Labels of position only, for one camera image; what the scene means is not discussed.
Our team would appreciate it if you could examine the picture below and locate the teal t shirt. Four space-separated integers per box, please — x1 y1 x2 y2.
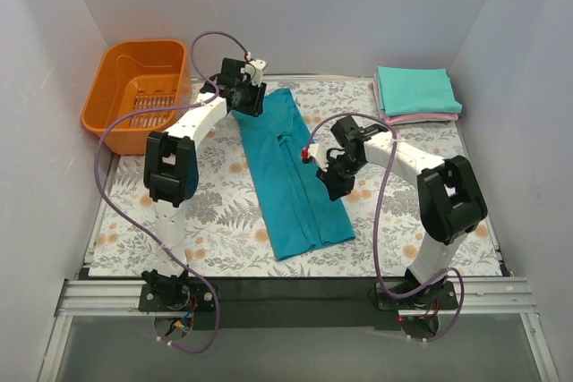
234 89 355 261

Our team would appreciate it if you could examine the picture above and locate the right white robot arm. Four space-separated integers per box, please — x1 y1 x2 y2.
301 113 488 303

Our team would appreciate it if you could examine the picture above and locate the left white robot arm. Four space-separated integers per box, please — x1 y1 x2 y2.
142 58 267 310

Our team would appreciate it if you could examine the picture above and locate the folded pink shirt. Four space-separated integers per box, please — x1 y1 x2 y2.
372 73 459 125

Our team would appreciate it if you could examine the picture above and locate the orange plastic basket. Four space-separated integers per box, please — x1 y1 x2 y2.
81 39 192 156

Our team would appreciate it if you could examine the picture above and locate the folded mint green shirt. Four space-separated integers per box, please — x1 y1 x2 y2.
377 66 462 116

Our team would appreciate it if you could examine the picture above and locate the floral table mat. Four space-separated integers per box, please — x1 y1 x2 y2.
86 80 501 277

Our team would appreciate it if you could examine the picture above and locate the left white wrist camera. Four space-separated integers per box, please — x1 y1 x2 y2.
243 59 268 87

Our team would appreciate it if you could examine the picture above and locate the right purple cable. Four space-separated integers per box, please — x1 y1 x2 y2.
304 113 462 344

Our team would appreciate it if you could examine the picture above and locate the purple cable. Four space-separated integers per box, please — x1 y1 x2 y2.
97 31 252 353
304 113 462 344

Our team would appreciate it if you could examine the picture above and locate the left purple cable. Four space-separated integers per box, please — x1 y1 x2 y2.
97 31 252 353

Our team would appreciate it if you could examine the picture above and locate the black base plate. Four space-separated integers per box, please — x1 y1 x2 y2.
137 276 458 330

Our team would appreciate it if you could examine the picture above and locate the aluminium frame rail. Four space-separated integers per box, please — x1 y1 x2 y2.
39 276 559 381

